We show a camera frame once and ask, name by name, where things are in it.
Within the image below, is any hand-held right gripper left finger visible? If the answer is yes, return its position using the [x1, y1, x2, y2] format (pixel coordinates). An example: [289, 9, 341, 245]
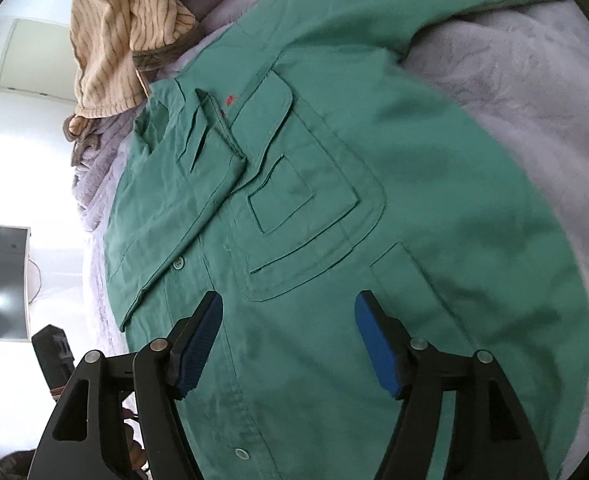
[27, 291, 224, 480]

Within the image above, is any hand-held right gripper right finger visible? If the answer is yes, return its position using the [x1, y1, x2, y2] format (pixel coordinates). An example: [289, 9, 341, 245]
[354, 290, 560, 480]

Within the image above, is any green button shirt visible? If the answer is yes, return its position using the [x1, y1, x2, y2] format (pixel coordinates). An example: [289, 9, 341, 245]
[105, 0, 589, 480]

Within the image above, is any dark cloth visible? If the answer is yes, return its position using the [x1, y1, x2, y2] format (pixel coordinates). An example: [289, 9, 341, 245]
[0, 452, 41, 480]

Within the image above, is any grey embossed plush blanket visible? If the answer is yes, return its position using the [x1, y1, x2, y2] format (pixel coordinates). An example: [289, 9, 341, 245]
[69, 0, 589, 480]

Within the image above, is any beige striped garment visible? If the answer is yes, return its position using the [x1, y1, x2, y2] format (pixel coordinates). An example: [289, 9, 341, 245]
[63, 0, 198, 166]

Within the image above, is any thin screen cable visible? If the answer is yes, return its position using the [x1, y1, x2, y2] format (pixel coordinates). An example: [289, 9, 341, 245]
[28, 258, 44, 306]

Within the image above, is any wall-mounted flat screen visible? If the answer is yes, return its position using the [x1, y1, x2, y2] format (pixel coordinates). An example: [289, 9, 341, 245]
[0, 224, 32, 343]

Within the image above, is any white wall panel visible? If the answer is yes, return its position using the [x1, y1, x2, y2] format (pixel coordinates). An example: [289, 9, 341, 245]
[0, 18, 78, 104]

